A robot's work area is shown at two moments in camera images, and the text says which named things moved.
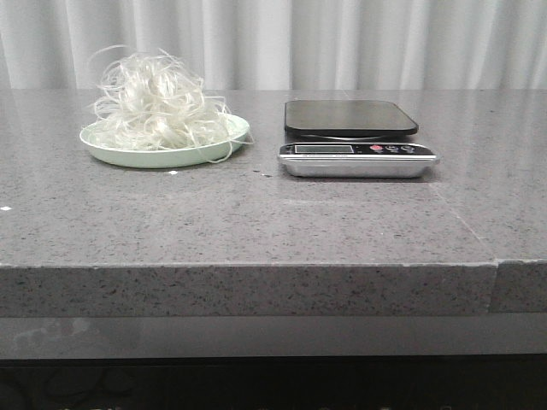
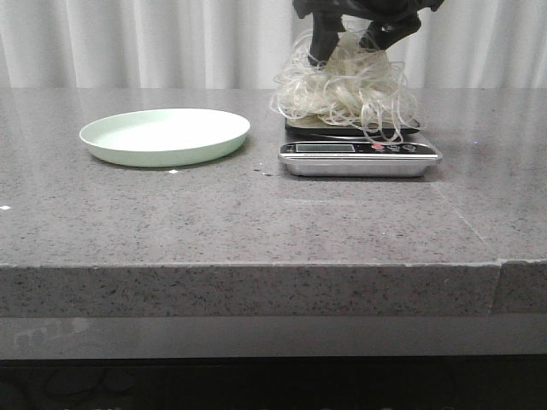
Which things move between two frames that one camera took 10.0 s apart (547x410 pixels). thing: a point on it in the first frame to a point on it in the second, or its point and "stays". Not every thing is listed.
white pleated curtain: [285, 44] stays
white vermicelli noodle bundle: [151, 102] to [355, 84]
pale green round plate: [216, 148] stays
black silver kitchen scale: [347, 138] stays
